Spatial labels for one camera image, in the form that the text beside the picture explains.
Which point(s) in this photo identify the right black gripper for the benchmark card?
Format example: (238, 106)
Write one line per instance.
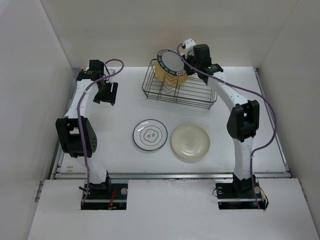
(188, 71)

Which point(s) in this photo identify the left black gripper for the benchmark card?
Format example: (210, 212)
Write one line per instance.
(109, 96)

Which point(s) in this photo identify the teal banded lettered plate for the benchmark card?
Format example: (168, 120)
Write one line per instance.
(170, 61)

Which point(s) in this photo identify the metal wire dish rack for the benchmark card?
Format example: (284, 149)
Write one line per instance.
(192, 93)

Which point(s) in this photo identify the cream plate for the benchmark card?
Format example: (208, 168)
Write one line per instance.
(190, 142)

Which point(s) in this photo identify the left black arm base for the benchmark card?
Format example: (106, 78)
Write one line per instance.
(109, 195)

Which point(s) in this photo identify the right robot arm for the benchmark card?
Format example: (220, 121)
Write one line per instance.
(243, 121)

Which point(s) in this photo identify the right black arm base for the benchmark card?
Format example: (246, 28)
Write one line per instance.
(229, 199)

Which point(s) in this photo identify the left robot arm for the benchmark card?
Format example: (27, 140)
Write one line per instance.
(75, 132)

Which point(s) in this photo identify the front yellow plate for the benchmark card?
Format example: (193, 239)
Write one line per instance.
(168, 78)

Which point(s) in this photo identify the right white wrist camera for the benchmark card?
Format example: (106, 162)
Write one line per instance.
(187, 46)

